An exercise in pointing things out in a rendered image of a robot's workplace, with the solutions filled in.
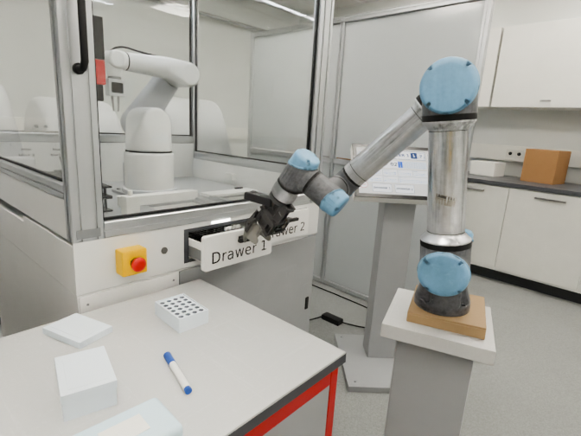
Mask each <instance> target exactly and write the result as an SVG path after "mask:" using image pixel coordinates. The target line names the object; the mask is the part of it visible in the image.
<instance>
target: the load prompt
mask: <svg viewBox="0 0 581 436"><path fill-rule="evenodd" d="M394 159H405V160H420V161H425V153H424V152H416V151H402V152H401V153H399V154H398V156H396V157H395V158H394Z"/></svg>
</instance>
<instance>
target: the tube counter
mask: <svg viewBox="0 0 581 436"><path fill-rule="evenodd" d="M390 168H400V169H415V170H427V167H426V163H421V162H407V161H391V162H390Z"/></svg>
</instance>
